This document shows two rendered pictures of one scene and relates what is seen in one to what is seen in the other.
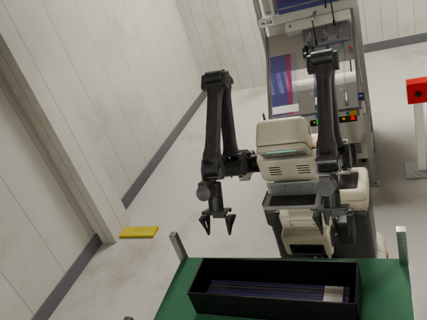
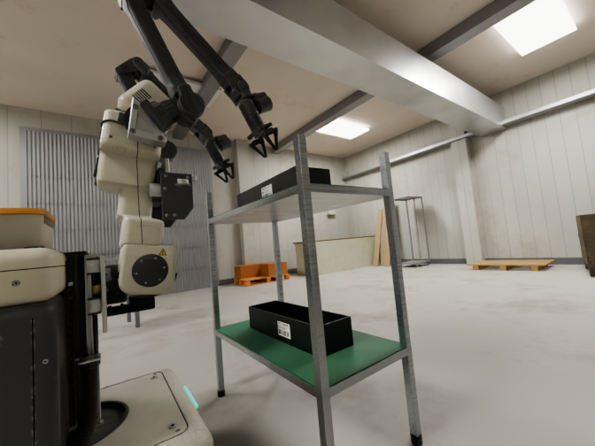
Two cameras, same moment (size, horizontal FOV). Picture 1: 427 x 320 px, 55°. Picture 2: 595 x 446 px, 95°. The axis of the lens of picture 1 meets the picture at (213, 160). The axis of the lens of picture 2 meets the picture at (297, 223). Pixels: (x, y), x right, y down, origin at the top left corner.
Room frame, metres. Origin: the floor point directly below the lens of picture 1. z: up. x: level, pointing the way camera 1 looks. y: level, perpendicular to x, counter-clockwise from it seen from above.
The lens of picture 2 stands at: (2.14, 0.61, 0.77)
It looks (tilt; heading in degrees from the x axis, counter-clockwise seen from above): 4 degrees up; 206
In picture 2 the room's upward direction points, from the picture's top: 5 degrees counter-clockwise
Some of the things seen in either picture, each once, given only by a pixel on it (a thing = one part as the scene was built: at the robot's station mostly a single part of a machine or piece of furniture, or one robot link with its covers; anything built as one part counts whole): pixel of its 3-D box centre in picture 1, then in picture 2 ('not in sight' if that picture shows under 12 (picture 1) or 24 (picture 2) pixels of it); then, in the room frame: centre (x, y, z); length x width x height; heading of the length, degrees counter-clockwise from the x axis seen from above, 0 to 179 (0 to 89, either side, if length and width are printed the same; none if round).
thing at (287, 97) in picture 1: (321, 94); not in sight; (3.16, -1.05, 0.66); 1.01 x 0.73 x 1.31; 153
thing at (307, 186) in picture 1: (295, 203); (166, 195); (1.44, -0.28, 0.99); 0.28 x 0.16 x 0.22; 62
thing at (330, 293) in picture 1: (274, 294); not in sight; (1.01, -0.05, 0.98); 0.51 x 0.07 x 0.03; 61
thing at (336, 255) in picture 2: not in sight; (338, 254); (-4.89, -1.76, 0.40); 2.37 x 0.77 x 0.81; 153
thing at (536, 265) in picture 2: not in sight; (509, 265); (-4.00, 1.71, 0.05); 1.14 x 0.79 x 0.11; 63
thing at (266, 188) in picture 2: (272, 288); (277, 195); (1.01, -0.05, 1.01); 0.57 x 0.17 x 0.11; 61
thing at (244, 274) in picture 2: not in sight; (261, 272); (-3.01, -2.97, 0.20); 1.06 x 0.73 x 0.40; 153
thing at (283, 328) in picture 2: not in sight; (293, 322); (1.00, -0.03, 0.41); 0.57 x 0.17 x 0.11; 63
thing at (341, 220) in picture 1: (324, 236); (131, 283); (1.52, -0.39, 0.68); 0.28 x 0.27 x 0.25; 62
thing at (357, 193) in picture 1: (320, 216); (28, 331); (1.77, -0.46, 0.59); 0.55 x 0.34 x 0.83; 62
